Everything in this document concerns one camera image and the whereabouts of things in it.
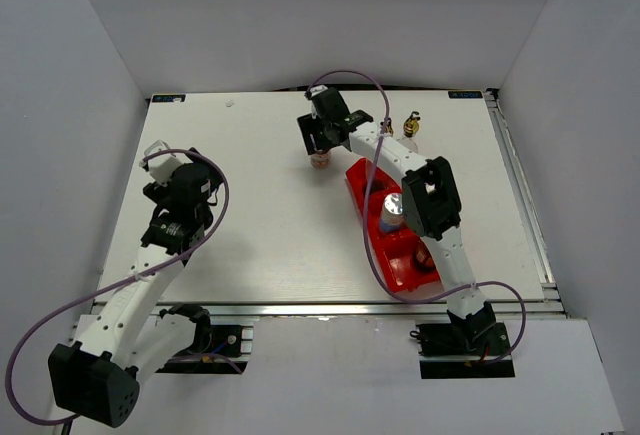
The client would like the white-lid chili jar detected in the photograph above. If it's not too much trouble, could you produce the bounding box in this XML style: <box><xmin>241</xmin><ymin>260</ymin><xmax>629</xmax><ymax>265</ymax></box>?
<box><xmin>310</xmin><ymin>151</ymin><xmax>331</xmax><ymax>169</ymax></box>

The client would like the dark-sauce glass bottle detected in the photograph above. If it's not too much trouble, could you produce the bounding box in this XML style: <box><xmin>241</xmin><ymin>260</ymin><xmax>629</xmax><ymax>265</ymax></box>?
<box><xmin>380</xmin><ymin>117</ymin><xmax>394</xmax><ymax>137</ymax></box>

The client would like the clear glass bottle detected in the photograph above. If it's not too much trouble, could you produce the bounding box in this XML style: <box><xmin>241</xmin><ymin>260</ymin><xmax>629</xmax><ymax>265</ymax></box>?
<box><xmin>399</xmin><ymin>111</ymin><xmax>420</xmax><ymax>153</ymax></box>

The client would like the blue-label spice shaker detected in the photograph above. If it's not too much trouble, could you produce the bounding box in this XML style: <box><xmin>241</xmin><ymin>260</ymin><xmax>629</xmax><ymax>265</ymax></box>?
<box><xmin>378</xmin><ymin>192</ymin><xmax>404</xmax><ymax>233</ymax></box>

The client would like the red-lid sauce jar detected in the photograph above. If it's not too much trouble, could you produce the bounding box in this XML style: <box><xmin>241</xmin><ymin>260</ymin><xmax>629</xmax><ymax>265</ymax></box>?
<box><xmin>412</xmin><ymin>240</ymin><xmax>435</xmax><ymax>272</ymax></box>

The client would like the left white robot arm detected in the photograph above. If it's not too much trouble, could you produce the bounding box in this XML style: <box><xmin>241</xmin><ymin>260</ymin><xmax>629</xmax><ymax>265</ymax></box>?
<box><xmin>48</xmin><ymin>141</ymin><xmax>228</xmax><ymax>428</ymax></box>

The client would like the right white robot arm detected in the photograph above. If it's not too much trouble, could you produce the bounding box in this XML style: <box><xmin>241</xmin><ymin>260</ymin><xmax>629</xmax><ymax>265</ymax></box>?
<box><xmin>297</xmin><ymin>85</ymin><xmax>496</xmax><ymax>354</ymax></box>

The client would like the black logo sticker left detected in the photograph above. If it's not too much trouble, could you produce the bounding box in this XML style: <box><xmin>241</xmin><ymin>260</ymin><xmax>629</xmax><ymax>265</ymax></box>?
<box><xmin>151</xmin><ymin>94</ymin><xmax>186</xmax><ymax>103</ymax></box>

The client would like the black logo sticker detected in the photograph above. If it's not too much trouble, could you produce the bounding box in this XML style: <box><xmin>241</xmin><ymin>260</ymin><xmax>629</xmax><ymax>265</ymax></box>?
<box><xmin>448</xmin><ymin>90</ymin><xmax>484</xmax><ymax>99</ymax></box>
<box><xmin>151</xmin><ymin>94</ymin><xmax>186</xmax><ymax>103</ymax></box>

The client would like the black logo sticker right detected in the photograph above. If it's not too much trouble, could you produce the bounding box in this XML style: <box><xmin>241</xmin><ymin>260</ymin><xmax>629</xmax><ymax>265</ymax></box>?
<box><xmin>448</xmin><ymin>90</ymin><xmax>484</xmax><ymax>99</ymax></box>

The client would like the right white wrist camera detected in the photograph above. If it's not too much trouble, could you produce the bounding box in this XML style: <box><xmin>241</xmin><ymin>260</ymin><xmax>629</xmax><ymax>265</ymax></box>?
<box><xmin>305</xmin><ymin>85</ymin><xmax>328</xmax><ymax>101</ymax></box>

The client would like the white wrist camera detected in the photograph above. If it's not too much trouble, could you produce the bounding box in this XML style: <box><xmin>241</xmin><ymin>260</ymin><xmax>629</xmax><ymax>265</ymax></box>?
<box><xmin>140</xmin><ymin>140</ymin><xmax>182</xmax><ymax>186</ymax></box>
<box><xmin>305</xmin><ymin>85</ymin><xmax>328</xmax><ymax>101</ymax></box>

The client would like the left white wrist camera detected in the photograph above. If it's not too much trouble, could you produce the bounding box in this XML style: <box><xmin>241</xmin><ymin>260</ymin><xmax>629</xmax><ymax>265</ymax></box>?
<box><xmin>140</xmin><ymin>140</ymin><xmax>182</xmax><ymax>186</ymax></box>

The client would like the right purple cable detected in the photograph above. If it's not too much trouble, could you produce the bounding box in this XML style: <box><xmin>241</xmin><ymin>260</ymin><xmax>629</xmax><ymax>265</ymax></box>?
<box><xmin>306</xmin><ymin>70</ymin><xmax>527</xmax><ymax>365</ymax></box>

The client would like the purple cable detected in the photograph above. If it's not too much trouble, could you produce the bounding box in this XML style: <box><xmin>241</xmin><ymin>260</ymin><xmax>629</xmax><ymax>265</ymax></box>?
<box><xmin>306</xmin><ymin>70</ymin><xmax>527</xmax><ymax>365</ymax></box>
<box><xmin>4</xmin><ymin>149</ymin><xmax>231</xmax><ymax>427</ymax></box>

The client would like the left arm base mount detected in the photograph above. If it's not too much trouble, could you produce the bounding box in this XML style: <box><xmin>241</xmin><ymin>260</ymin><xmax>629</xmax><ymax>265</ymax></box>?
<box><xmin>157</xmin><ymin>304</ymin><xmax>253</xmax><ymax>375</ymax></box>

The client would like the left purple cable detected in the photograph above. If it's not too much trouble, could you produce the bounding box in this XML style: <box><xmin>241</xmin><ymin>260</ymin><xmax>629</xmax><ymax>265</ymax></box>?
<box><xmin>4</xmin><ymin>149</ymin><xmax>231</xmax><ymax>427</ymax></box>

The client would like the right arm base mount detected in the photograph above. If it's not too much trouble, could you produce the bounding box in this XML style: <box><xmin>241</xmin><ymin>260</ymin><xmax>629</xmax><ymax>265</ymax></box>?
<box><xmin>409</xmin><ymin>323</ymin><xmax>515</xmax><ymax>380</ymax></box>

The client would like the aluminium table frame rail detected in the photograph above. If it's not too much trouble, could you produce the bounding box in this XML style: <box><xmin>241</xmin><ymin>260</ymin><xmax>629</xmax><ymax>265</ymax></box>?
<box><xmin>69</xmin><ymin>87</ymin><xmax>569</xmax><ymax>435</ymax></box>

